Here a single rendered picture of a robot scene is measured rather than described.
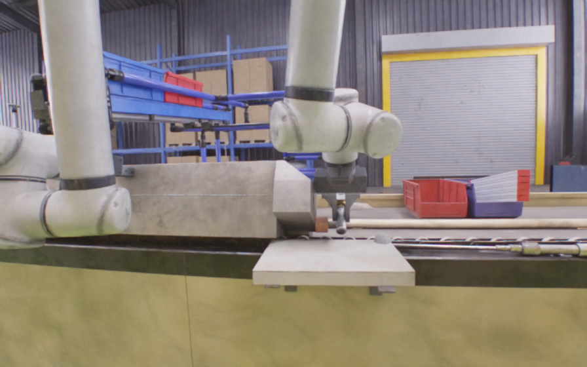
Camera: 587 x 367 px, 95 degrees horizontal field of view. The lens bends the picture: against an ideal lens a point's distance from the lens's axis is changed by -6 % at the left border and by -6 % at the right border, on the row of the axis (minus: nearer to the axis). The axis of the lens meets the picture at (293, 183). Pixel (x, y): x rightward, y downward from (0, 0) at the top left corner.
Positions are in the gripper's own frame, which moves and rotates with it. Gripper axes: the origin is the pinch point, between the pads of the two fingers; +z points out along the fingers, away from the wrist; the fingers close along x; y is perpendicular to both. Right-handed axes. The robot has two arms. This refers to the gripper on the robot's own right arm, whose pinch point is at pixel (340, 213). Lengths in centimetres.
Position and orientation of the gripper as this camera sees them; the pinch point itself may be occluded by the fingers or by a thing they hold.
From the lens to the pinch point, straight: 81.9
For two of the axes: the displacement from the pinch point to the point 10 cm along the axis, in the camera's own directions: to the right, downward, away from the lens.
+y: 1.4, -5.0, 8.6
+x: -9.9, 0.1, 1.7
